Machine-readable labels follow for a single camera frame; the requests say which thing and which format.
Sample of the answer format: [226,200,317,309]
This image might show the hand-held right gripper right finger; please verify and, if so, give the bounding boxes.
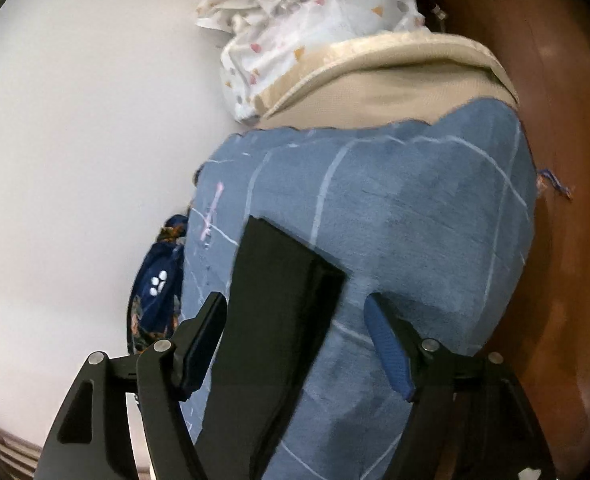
[366,293,558,480]

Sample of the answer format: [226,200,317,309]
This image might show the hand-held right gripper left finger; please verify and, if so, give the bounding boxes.
[39,291,228,480]

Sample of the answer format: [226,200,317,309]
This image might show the black pants with brown lining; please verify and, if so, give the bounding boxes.
[195,215,348,480]

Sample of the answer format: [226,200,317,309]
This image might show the navy floral blanket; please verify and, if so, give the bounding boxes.
[125,214,191,358]

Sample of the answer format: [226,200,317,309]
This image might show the blue checked blanket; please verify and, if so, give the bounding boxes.
[177,100,540,480]

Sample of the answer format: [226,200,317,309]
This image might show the blue thread scrap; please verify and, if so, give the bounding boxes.
[537,167,573,201]

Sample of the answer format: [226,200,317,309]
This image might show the beige quilted cloth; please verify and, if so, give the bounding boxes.
[252,30,520,133]

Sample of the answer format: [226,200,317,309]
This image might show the white dotted cloth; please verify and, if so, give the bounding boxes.
[187,0,428,121]

